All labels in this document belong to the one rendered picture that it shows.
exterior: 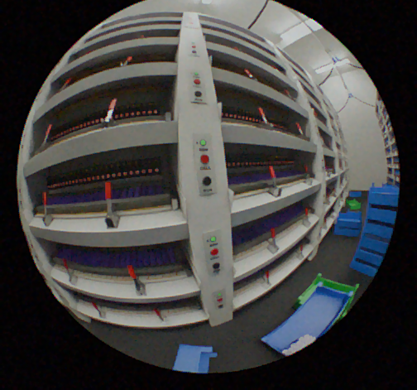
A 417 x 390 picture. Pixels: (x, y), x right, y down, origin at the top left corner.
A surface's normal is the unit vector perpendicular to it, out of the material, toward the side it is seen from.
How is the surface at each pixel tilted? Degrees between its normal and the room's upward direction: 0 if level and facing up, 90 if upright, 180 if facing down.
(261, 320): 0
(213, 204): 90
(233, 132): 111
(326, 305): 18
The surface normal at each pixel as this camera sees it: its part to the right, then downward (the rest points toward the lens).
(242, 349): -0.11, -0.99
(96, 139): 0.38, 0.34
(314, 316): -0.39, -0.91
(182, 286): 0.04, -0.93
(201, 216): 0.37, -0.01
